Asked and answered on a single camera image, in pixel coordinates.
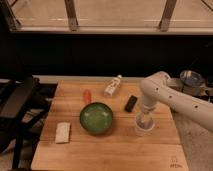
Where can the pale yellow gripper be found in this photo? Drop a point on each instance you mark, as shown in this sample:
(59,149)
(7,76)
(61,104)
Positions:
(146,118)

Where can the white ceramic cup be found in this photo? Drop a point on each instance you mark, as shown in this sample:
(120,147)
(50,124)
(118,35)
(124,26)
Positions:
(142,129)

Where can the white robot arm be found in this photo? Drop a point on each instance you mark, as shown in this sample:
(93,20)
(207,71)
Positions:
(155,89)

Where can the black rectangular block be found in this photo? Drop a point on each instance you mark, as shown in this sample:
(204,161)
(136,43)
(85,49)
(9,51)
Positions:
(130,103)

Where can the white plastic bottle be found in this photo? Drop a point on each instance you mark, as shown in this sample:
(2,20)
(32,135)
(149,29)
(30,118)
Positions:
(113,85)

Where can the green bowl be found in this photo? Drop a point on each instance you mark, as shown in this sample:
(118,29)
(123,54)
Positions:
(96,118)

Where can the grey round tape roll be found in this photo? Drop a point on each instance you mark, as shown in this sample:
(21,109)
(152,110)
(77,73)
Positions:
(191,82)

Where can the orange carrot toy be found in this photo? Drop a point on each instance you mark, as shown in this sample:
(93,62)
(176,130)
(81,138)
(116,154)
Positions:
(87,96)

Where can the white sponge block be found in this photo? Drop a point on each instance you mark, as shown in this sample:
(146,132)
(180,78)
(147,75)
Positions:
(62,132)

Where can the black chair frame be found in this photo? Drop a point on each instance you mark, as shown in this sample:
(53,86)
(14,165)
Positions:
(15,100)

